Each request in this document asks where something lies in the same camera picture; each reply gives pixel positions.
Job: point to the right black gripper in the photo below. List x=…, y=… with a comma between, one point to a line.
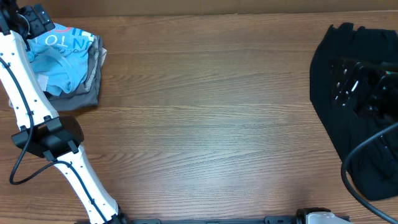
x=362, y=79

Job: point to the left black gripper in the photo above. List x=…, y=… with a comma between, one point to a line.
x=37, y=27

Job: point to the light blue t-shirt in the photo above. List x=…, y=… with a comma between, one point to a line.
x=59, y=58

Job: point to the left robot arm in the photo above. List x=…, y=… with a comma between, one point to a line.
x=42, y=132

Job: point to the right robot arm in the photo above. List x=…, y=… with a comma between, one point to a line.
x=382, y=103

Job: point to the folded beige garment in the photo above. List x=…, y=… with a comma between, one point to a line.
x=102, y=56

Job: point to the folded grey garment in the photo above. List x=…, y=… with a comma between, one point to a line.
x=87, y=93

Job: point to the black garment pile right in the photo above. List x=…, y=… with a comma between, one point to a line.
x=342, y=46

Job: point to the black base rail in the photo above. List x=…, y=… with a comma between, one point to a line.
x=312, y=218

